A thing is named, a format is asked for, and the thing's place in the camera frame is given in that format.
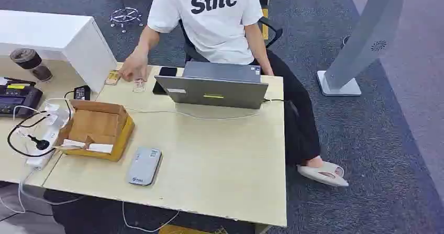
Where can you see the pale card with print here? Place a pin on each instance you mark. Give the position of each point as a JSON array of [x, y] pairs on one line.
[[139, 86]]

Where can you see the grey laptop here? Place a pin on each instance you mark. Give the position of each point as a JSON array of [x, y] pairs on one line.
[[215, 92]]

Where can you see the black smartphone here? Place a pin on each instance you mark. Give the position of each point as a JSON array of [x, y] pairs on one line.
[[168, 71]]

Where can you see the person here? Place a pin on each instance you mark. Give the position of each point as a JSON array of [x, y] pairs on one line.
[[211, 28]]

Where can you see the black office chair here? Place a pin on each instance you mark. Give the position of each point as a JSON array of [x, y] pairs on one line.
[[274, 34]]

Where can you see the grey flat router device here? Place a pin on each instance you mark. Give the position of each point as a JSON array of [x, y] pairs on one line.
[[144, 165]]

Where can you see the person's right hand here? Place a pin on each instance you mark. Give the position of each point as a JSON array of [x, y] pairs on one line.
[[133, 66]]

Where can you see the yellow card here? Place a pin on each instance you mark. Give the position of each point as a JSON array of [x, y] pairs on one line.
[[112, 78]]

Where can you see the beige slipper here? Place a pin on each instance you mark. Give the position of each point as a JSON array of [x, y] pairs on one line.
[[324, 175]]

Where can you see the yellow box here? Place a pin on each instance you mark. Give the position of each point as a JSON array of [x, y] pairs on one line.
[[187, 230]]

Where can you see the white card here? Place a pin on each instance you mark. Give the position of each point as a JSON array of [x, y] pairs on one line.
[[73, 143], [100, 148]]

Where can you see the wooden card box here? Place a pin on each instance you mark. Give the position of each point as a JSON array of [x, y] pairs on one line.
[[93, 125]]

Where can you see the silver chair base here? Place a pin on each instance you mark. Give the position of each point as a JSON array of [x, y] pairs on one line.
[[125, 16]]

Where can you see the black power adapter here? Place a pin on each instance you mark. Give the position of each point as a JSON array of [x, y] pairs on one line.
[[82, 93]]

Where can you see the white floor stand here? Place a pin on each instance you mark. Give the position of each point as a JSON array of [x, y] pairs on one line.
[[364, 34]]

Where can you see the white power strip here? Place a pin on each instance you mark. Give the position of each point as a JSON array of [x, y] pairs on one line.
[[47, 135]]

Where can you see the white cabinet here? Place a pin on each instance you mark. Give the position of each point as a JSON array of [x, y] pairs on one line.
[[52, 34]]

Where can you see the brown coffee cup with lid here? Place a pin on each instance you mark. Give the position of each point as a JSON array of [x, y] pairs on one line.
[[32, 64]]

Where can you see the black desktop terminal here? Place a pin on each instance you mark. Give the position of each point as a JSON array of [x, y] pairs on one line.
[[17, 99]]

